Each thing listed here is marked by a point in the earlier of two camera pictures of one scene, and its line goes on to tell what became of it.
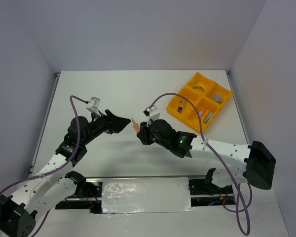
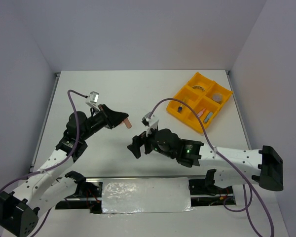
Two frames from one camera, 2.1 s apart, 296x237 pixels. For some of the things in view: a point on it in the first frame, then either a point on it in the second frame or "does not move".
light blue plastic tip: x=208 y=117 does not move
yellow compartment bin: x=210 y=96 does not move
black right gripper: x=143 y=134 -> x=138 y=140
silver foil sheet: x=141 y=195 does not move
